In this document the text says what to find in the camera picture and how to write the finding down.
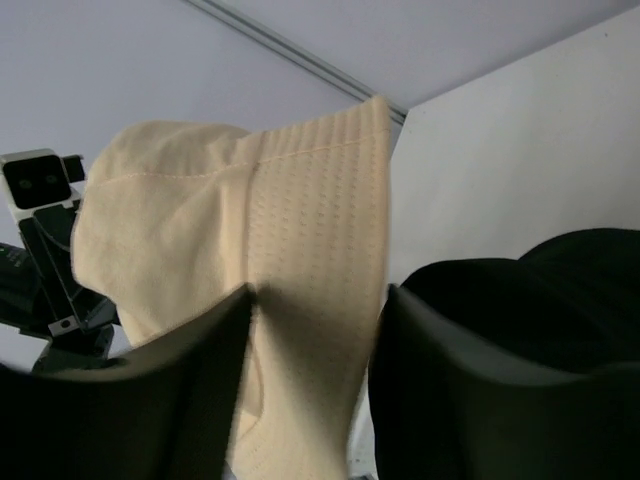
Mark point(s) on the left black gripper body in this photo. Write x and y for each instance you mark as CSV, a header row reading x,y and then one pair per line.
x,y
41,298

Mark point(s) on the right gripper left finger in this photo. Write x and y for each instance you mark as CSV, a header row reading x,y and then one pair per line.
x,y
161,411

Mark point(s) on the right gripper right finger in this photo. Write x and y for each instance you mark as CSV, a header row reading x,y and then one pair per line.
x,y
448,404

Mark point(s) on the beige hat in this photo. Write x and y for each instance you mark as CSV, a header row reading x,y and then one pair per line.
x,y
176,215

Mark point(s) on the black hat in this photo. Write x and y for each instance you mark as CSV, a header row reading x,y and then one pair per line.
x,y
571,303

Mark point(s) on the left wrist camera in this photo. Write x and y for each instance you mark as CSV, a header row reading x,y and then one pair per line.
x,y
39,179

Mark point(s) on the left aluminium frame post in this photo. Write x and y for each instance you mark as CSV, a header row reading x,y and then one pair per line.
x,y
283,47

